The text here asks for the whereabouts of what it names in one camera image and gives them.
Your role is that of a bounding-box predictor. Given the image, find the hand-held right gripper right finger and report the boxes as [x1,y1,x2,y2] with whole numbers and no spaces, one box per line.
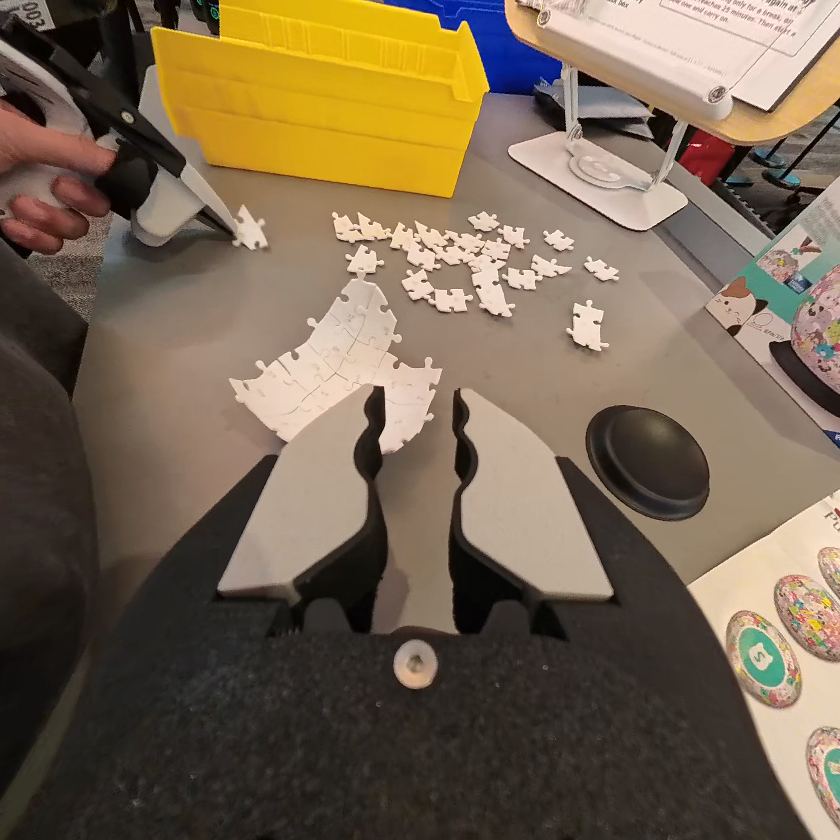
[449,388,614,636]

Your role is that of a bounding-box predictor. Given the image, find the grey pouch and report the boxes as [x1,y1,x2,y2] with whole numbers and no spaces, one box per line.
[533,79,654,142]

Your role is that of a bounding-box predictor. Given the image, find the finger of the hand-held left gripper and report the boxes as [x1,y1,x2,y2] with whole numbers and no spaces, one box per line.
[133,177,217,248]
[180,164,238,236]

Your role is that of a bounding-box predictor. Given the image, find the person's left hand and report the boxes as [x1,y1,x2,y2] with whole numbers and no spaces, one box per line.
[0,98,119,257]

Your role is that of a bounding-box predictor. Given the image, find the joined white puzzle strip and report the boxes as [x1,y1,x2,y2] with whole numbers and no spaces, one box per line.
[566,301,610,352]

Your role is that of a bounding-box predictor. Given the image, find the colourful puzzle box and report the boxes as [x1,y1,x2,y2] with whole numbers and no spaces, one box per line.
[705,190,840,450]

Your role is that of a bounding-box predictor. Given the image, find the blue plastic bin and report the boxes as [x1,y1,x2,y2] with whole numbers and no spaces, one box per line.
[384,0,565,94]

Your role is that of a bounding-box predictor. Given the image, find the black round puzzle stand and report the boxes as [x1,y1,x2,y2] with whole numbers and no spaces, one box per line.
[585,406,711,522]

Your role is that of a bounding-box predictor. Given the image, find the pile of white puzzle pieces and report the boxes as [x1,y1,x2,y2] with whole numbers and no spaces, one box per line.
[331,210,620,318]

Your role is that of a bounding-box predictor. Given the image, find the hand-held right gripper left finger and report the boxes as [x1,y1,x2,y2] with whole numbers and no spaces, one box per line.
[217,386,388,634]

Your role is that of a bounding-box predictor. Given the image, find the person's dark trousers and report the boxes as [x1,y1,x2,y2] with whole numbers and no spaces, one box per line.
[0,243,99,821]

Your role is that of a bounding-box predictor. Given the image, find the white paper instruction sheet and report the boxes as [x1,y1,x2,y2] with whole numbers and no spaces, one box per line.
[686,492,840,840]

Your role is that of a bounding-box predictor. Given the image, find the assembled curved puzzle ball section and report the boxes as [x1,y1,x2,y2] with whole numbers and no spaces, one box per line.
[228,276,444,455]

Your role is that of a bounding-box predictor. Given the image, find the yellow plastic bin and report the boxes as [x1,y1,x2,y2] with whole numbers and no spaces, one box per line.
[151,0,490,199]

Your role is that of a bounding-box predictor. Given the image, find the single white puzzle piece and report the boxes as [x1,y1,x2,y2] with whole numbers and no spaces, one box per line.
[233,205,269,252]

